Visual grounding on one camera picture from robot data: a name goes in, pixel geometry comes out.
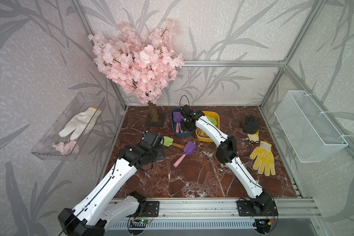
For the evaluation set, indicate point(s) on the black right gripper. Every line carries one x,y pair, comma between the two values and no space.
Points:
183,129

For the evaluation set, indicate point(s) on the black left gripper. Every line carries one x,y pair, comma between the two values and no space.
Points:
161,153

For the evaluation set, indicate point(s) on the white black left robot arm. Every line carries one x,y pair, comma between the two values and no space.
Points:
126,165

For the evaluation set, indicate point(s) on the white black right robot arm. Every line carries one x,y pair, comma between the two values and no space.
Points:
260,201

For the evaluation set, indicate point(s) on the dark teal storage box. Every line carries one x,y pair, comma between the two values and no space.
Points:
185,133

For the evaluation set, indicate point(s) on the yellow storage box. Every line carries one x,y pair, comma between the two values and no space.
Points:
201,135

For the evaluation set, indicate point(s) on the pink blossoms in box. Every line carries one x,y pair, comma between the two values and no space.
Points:
67,147

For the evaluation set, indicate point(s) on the black rubber glove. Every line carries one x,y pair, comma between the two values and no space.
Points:
251,126

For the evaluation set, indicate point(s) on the left circuit board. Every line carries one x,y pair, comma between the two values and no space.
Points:
139,223

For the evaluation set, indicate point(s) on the circuit board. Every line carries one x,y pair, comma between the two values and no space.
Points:
263,223
139,223

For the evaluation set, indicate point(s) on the white cotton glove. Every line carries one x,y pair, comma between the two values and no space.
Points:
81,124

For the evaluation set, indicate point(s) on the pink artificial blossom tree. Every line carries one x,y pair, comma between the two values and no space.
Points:
142,67

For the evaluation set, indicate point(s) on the yellow dotted work glove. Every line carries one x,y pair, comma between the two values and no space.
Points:
264,159

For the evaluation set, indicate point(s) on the right circuit board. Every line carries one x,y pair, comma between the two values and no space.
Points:
263,223

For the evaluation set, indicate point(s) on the purple square shovel pink handle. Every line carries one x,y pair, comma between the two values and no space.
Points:
189,148

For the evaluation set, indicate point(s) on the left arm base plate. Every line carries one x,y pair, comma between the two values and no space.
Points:
147,209

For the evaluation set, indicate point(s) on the clear acrylic wall box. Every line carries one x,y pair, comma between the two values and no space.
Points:
80,103

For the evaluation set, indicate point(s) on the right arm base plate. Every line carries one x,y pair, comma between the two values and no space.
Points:
248,208

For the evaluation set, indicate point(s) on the white wire mesh basket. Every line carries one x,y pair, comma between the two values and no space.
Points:
312,135

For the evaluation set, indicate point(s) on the aluminium front rail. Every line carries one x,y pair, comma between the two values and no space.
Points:
200,208

